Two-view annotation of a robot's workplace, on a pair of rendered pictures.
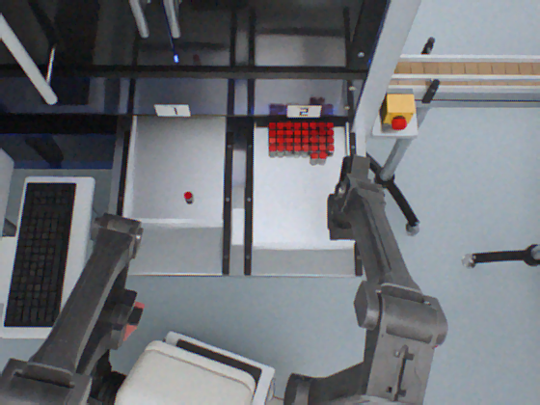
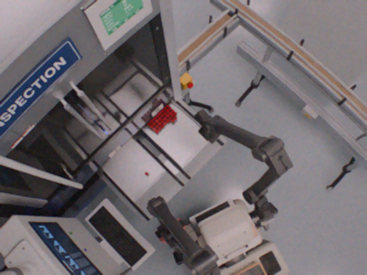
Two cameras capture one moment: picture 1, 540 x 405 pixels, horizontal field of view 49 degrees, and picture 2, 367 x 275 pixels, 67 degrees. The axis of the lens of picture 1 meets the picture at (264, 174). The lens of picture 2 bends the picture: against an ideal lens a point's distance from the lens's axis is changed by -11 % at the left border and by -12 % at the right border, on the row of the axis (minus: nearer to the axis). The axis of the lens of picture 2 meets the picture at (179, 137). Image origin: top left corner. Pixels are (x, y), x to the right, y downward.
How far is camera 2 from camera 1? 0.40 m
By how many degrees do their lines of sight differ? 13
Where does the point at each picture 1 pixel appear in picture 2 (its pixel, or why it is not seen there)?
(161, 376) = (213, 229)
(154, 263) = not seen: hidden behind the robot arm
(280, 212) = (179, 149)
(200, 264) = (172, 190)
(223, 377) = (229, 212)
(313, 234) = (197, 146)
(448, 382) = not seen: hidden behind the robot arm
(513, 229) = (240, 80)
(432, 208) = (211, 97)
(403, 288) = (263, 141)
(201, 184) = (145, 165)
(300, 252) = (198, 155)
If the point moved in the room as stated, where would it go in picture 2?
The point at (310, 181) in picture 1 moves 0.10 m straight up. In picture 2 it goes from (179, 129) to (178, 125)
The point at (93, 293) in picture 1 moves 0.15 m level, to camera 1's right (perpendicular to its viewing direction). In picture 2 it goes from (178, 226) to (205, 199)
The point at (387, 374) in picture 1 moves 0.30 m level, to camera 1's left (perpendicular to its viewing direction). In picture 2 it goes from (280, 167) to (224, 228)
